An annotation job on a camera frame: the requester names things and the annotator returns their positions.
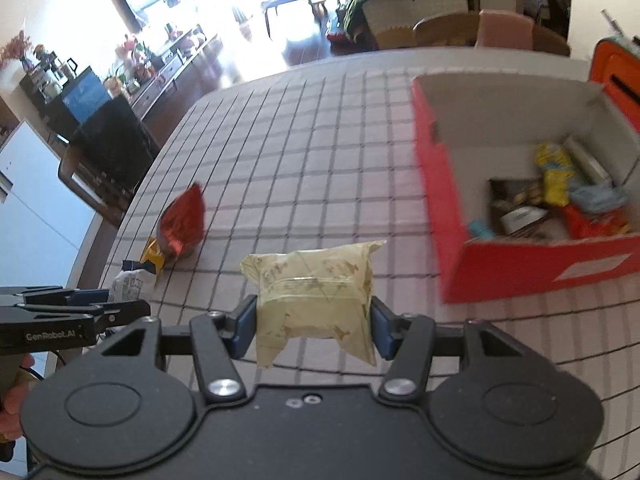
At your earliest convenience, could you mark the red cardboard box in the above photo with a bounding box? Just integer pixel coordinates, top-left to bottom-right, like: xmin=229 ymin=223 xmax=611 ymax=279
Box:
xmin=411 ymin=74 xmax=640 ymax=305

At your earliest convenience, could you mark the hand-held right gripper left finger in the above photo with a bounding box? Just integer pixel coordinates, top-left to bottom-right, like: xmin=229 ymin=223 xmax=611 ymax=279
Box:
xmin=100 ymin=294 xmax=259 ymax=403

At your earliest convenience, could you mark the pink flower bouquet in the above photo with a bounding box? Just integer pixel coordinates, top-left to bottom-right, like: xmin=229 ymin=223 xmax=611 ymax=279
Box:
xmin=115 ymin=35 xmax=156 ymax=86

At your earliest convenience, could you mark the light blue snack packet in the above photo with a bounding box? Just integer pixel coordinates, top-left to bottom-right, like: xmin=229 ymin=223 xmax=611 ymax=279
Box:
xmin=570 ymin=185 xmax=628 ymax=213

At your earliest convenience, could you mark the white checked tablecloth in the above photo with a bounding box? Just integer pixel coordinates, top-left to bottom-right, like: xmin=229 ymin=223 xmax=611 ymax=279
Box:
xmin=97 ymin=47 xmax=640 ymax=461

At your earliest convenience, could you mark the person's left hand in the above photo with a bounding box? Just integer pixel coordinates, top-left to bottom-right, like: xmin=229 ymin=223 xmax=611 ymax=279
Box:
xmin=0 ymin=352 xmax=37 ymax=446

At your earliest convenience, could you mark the white cabinet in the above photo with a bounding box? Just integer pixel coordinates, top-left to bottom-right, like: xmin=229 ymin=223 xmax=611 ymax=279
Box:
xmin=0 ymin=120 xmax=98 ymax=281

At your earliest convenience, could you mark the orange case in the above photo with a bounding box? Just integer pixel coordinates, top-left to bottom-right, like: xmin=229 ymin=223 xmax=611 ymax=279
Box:
xmin=589 ymin=35 xmax=640 ymax=133

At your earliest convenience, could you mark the yellow and blue snack packet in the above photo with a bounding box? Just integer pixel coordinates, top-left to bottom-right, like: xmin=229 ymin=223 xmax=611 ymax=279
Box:
xmin=532 ymin=142 xmax=576 ymax=207

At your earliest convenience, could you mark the cream and yellow armchair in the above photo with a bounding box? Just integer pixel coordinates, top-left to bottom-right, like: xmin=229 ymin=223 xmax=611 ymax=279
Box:
xmin=362 ymin=0 xmax=471 ymax=50

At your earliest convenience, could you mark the dark grey chair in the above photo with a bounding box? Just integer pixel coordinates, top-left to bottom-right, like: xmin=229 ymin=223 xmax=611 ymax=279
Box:
xmin=57 ymin=97 xmax=162 ymax=228

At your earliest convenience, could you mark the pale yellow snack packet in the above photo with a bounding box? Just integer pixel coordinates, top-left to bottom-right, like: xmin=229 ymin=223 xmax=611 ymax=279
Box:
xmin=240 ymin=240 xmax=387 ymax=368

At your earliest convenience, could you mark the red foil snack packet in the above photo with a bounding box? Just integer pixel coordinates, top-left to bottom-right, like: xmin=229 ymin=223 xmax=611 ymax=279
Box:
xmin=157 ymin=182 xmax=207 ymax=261

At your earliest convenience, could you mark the wooden chair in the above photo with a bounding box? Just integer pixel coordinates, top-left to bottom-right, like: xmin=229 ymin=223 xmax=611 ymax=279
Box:
xmin=414 ymin=12 xmax=481 ymax=48
xmin=531 ymin=25 xmax=572 ymax=57

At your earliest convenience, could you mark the pink chair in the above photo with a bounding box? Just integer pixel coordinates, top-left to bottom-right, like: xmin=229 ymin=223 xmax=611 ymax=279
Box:
xmin=475 ymin=10 xmax=535 ymax=51

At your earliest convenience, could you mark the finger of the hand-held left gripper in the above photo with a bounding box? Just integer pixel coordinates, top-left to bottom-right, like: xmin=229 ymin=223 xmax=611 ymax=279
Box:
xmin=92 ymin=300 xmax=152 ymax=329
xmin=22 ymin=286 xmax=112 ymax=307

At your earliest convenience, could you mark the long clear snack packet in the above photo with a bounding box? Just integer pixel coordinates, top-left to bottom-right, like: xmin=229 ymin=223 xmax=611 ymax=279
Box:
xmin=565 ymin=136 xmax=613 ymax=186

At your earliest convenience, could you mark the blue rectangular box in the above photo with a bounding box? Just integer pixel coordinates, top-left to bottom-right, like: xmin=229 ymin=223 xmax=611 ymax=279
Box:
xmin=62 ymin=67 xmax=112 ymax=123

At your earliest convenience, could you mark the black snack packet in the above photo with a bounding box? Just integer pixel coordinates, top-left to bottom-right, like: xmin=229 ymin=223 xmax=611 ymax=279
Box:
xmin=487 ymin=179 xmax=551 ymax=238

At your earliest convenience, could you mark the low coffee table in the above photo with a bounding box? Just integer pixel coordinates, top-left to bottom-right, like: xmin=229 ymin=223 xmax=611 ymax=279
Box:
xmin=260 ymin=0 xmax=321 ymax=38

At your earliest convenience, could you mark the small yellow snack packet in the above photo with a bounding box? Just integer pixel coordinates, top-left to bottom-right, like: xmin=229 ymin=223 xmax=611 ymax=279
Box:
xmin=139 ymin=236 xmax=168 ymax=276

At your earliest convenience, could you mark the red printed snack packet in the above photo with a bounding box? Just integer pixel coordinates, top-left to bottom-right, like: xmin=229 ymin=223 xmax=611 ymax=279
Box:
xmin=562 ymin=205 xmax=633 ymax=241

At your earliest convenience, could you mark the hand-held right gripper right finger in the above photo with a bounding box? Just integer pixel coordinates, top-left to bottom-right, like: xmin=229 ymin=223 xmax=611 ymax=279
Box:
xmin=369 ymin=295 xmax=523 ymax=403

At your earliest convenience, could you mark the long tv cabinet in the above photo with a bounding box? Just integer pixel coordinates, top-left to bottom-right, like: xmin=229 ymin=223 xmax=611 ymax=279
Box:
xmin=127 ymin=35 xmax=226 ymax=121

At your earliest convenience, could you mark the white snack packet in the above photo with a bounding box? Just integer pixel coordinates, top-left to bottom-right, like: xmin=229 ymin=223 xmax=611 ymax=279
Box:
xmin=107 ymin=259 xmax=157 ymax=306

